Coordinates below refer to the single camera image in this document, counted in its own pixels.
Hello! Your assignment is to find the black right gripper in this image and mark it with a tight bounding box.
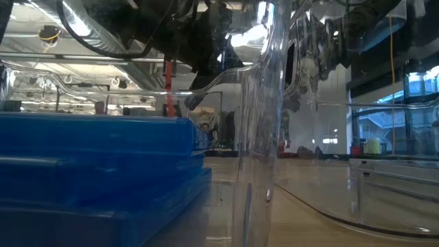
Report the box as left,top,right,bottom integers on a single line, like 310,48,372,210
297,0,403,80

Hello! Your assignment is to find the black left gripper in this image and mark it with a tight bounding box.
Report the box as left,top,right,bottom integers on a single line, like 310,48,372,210
82,0,241,111

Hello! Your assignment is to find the clear plastic bin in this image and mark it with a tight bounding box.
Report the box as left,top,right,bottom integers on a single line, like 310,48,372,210
267,0,439,247
0,0,285,247

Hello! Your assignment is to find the yellow-green cylinder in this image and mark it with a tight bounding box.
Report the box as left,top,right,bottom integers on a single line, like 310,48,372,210
366,137,382,155

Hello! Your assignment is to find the black monitor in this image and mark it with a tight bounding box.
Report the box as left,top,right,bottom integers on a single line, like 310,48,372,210
2,99,22,113

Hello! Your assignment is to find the silver ventilation duct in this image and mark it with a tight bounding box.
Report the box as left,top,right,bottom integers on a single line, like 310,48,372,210
27,0,162,92

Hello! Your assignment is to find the black camera cable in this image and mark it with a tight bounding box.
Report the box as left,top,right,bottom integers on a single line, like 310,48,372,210
56,0,155,60

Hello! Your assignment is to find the black ceiling cord reel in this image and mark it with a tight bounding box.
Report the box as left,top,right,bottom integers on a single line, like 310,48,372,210
36,24,63,46

